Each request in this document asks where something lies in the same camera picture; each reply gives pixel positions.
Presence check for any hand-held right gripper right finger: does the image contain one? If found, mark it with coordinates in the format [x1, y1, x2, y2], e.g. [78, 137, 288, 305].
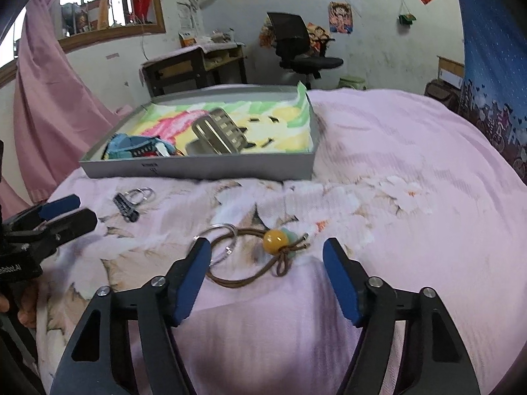
[322, 236, 482, 395]

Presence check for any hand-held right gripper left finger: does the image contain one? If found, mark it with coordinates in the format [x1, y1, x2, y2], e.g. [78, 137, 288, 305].
[49, 236, 212, 395]

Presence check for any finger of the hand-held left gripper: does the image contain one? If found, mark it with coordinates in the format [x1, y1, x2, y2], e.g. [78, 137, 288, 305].
[8, 208, 98, 258]
[0, 195, 80, 231]

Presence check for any silver metal ring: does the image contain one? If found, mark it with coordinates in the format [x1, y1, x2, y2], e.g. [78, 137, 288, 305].
[208, 224, 239, 265]

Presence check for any brown cord with yellow bead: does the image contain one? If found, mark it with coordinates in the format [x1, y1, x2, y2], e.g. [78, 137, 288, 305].
[187, 228, 310, 288]

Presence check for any light blue watch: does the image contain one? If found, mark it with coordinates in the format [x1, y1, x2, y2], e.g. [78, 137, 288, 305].
[103, 133, 178, 159]

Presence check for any grey shallow box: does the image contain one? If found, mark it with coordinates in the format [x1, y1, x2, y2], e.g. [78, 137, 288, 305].
[79, 82, 319, 182]

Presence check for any person's left hand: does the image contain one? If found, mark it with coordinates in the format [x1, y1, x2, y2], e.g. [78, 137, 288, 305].
[0, 280, 38, 330]

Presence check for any pink curtain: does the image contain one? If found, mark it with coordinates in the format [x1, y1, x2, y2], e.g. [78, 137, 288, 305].
[0, 181, 29, 219]
[12, 0, 124, 202]

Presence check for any pink floral blanket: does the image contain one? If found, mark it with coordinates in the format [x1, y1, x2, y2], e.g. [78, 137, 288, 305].
[35, 84, 527, 395]

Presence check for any colourful printed cloth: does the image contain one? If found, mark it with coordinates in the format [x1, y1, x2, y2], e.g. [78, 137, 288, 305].
[101, 82, 316, 159]

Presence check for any dark wooden desk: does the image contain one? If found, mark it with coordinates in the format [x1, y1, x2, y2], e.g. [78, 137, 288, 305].
[141, 43, 248, 97]

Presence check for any dark pot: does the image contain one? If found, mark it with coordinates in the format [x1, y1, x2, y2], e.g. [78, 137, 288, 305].
[62, 3, 89, 33]

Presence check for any brown cardboard box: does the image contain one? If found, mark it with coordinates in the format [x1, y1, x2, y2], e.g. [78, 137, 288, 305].
[86, 0, 110, 29]

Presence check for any green stool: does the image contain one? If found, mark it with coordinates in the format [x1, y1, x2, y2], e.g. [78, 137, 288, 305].
[339, 75, 367, 90]

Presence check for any brown bag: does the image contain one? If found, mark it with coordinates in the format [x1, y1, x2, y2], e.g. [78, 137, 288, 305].
[424, 79, 459, 110]

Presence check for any stack of papers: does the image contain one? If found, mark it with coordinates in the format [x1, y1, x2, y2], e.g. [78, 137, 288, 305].
[198, 29, 237, 46]

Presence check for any wooden cabinet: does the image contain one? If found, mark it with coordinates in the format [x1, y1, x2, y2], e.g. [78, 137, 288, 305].
[436, 55, 466, 85]

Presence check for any black office chair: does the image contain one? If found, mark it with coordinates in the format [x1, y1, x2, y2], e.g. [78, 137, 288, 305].
[263, 12, 344, 89]

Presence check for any blue printed curtain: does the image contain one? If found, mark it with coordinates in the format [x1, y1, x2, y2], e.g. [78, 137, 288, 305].
[451, 0, 527, 184]

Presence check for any black charm key ring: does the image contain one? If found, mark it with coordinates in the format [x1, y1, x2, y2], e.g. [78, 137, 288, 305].
[113, 187, 155, 223]

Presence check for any barred window with wooden frame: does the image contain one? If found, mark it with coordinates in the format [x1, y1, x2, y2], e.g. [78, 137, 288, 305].
[0, 0, 166, 87]

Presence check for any white wall paper sheet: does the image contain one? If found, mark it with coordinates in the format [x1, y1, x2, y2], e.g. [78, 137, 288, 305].
[177, 0, 202, 29]

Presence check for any cartoon family wall poster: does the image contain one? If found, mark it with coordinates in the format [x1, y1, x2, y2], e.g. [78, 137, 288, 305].
[307, 22, 336, 58]

